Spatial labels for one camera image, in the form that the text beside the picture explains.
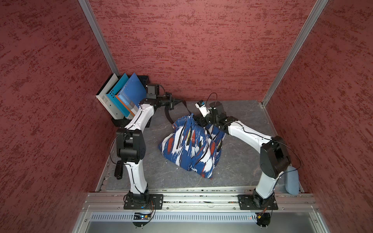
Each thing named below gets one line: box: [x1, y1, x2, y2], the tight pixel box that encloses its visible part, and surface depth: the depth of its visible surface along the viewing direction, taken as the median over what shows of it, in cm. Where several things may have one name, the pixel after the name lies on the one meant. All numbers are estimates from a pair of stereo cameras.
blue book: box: [115, 72, 148, 117], surface depth 92 cm
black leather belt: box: [164, 99, 194, 124], surface depth 90 cm
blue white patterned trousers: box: [158, 113, 227, 180], surface depth 86 cm
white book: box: [95, 72, 124, 120], surface depth 91 cm
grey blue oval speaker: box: [285, 165, 300, 196], surface depth 82 cm
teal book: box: [105, 72, 131, 119], surface depth 90 cm
